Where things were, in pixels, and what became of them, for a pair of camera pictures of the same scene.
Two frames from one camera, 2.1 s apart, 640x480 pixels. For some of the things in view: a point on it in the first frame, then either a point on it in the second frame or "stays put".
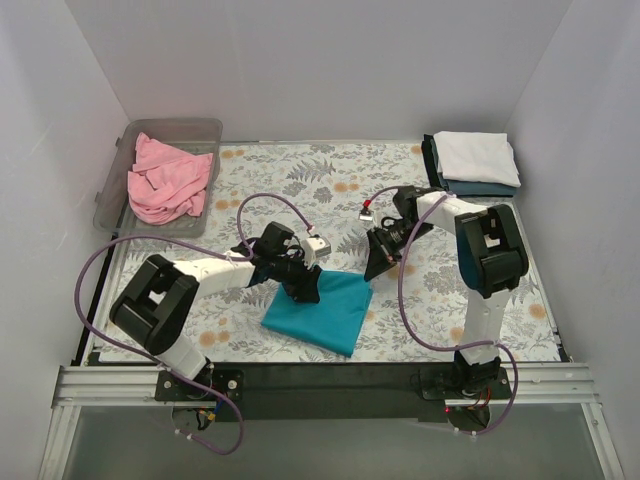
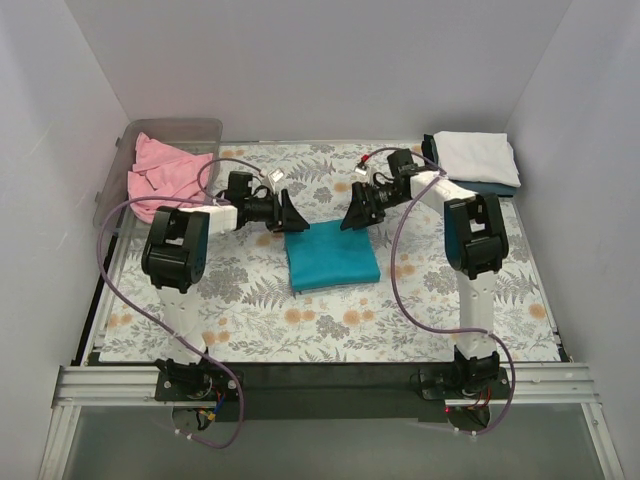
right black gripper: x=381 y=248 -> x=371 y=201
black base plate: x=327 y=391 stays put
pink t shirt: x=165 y=184 stays put
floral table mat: x=421 y=252 stays put
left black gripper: x=298 y=279 -> x=280 y=211
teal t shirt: x=336 y=323 -> x=325 y=255
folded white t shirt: x=484 y=157 stays put
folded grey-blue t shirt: x=477 y=188 stays put
